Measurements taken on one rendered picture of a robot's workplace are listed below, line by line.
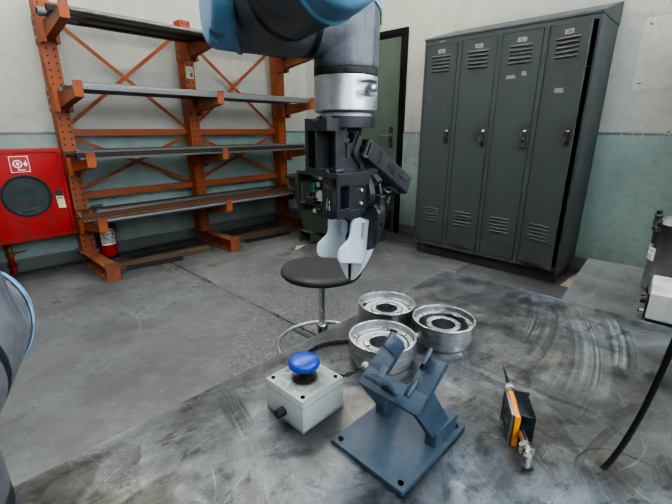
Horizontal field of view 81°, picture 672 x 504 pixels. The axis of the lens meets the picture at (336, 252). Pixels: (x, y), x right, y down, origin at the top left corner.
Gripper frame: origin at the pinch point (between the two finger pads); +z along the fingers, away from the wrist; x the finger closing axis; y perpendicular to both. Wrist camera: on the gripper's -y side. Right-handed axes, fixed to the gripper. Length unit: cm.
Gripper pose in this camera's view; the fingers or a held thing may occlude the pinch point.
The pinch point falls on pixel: (354, 268)
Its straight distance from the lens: 54.6
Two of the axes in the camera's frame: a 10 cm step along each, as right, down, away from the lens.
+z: 0.0, 9.5, 3.0
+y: -6.9, 2.1, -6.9
